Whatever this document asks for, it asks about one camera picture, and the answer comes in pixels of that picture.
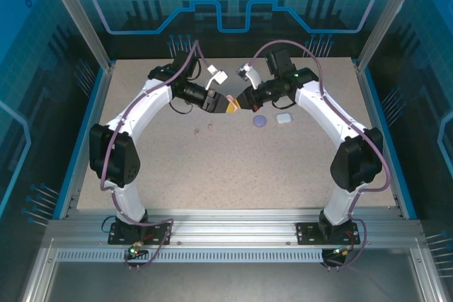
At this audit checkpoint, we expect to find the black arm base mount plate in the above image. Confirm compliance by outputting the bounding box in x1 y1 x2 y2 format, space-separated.
295 222 362 245
108 222 174 245

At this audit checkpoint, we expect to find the aluminium frame post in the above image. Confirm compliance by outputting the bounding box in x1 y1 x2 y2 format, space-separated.
355 0 429 71
38 0 117 74

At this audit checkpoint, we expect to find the blue table edge rail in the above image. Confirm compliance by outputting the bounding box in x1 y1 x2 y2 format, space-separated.
52 63 116 220
355 61 418 220

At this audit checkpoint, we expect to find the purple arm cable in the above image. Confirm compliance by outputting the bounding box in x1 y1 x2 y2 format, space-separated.
100 40 215 271
251 40 391 271

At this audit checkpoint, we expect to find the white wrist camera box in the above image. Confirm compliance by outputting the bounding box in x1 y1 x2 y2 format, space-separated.
204 64 229 91
237 63 262 90

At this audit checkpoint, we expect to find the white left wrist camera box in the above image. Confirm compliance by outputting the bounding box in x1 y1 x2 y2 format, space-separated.
204 64 229 91

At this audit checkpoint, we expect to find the aluminium extrusion rail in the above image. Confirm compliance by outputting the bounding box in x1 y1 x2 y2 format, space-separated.
45 208 425 248

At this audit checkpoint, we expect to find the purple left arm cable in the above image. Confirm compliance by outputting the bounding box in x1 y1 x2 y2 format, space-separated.
100 40 215 271

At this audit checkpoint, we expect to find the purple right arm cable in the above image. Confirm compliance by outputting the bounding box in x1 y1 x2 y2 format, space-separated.
251 40 391 271

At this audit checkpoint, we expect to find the printed blue side panel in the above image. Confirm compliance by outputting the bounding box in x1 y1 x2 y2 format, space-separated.
364 0 453 302
0 0 107 302

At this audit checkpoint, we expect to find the slotted grey cable duct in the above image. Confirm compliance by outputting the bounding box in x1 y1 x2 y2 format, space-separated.
55 249 325 263

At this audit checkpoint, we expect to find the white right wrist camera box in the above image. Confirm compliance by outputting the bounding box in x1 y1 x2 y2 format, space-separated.
237 63 262 90

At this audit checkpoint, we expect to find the small connector with LED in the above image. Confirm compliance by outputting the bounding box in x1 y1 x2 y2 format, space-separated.
127 243 148 260
332 245 355 259

